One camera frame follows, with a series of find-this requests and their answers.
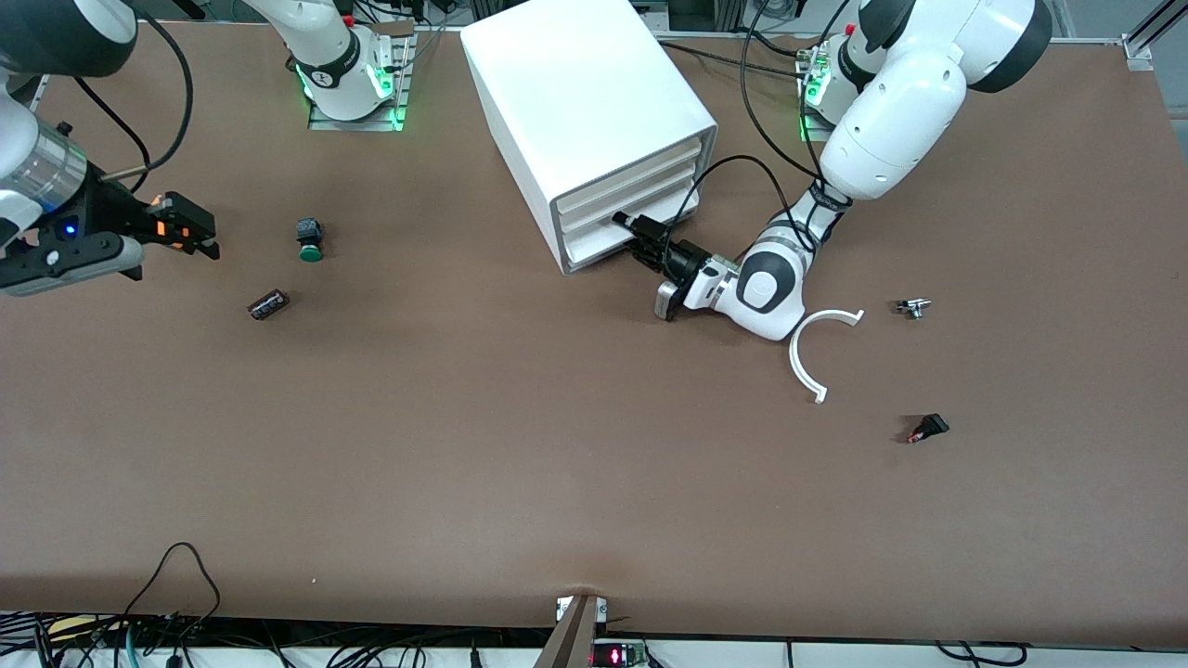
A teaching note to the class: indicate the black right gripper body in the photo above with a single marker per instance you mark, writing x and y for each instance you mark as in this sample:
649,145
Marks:
113,212

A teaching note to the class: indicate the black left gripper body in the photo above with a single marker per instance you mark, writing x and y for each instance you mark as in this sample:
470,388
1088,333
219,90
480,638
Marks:
684,257

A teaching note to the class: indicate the deep white cabinet drawer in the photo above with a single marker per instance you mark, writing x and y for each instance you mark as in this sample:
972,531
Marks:
594,255

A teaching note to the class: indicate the green push button switch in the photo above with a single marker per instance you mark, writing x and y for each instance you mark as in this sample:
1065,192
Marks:
309,232

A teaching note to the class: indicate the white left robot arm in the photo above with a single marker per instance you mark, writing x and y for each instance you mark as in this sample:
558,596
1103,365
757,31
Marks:
891,121

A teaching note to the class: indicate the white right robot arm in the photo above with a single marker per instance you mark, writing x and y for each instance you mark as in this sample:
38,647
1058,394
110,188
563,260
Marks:
325,56

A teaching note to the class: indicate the shallow white cabinet drawer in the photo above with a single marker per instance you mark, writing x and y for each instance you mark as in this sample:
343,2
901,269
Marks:
613,204
631,178

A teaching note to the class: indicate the white drawer cabinet shell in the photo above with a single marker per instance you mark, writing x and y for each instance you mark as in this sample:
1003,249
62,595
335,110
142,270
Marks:
575,83

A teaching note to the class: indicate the orange box with hole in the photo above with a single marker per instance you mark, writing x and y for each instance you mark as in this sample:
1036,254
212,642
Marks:
161,227

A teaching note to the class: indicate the dark cylindrical capacitor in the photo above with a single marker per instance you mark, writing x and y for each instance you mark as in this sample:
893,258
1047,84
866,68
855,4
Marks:
268,304

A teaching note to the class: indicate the white curved plastic arc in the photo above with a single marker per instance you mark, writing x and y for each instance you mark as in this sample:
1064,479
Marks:
794,357

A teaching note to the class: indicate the small silver metal connector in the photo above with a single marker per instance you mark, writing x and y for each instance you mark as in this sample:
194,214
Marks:
914,306

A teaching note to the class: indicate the device with red display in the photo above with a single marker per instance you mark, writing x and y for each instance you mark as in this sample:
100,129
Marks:
617,657

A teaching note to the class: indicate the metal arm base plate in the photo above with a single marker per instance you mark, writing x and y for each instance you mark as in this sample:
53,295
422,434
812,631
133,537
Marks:
812,135
353,124

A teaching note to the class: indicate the brown camera mount post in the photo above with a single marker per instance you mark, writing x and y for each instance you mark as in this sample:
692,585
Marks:
571,640

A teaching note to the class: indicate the aluminium frame profile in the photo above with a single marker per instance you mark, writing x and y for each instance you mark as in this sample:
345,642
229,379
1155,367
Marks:
1137,51

